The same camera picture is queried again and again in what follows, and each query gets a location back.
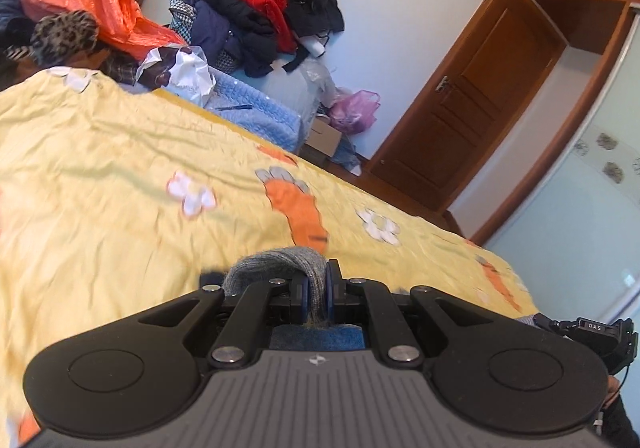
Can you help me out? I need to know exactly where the cardboard box on floor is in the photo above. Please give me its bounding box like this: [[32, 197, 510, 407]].
[[305, 117, 342, 157]]

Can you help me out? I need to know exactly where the yellow carrot print bedsheet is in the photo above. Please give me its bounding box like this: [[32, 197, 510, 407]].
[[1, 69, 536, 447]]

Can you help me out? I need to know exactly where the leopard print garment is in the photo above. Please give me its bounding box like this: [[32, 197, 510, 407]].
[[30, 10, 99, 67]]

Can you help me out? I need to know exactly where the frosted glass wardrobe door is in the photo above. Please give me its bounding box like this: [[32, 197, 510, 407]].
[[487, 23, 640, 323]]

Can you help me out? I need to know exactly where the light blue quilted blanket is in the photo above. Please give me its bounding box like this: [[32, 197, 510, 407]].
[[204, 68, 303, 153]]

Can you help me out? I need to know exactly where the navy garment on pile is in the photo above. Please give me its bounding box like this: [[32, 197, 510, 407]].
[[188, 0, 279, 79]]

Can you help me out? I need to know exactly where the grey and navy knit sweater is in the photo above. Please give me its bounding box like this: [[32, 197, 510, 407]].
[[221, 245, 551, 353]]

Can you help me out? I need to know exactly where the white crumpled plastic bag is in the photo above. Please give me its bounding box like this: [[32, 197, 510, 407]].
[[136, 45, 216, 108]]

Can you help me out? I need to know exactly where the brown wooden door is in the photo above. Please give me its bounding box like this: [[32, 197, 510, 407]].
[[368, 0, 566, 211]]

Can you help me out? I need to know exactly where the pink plastic bag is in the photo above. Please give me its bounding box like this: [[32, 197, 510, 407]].
[[329, 90, 381, 135]]

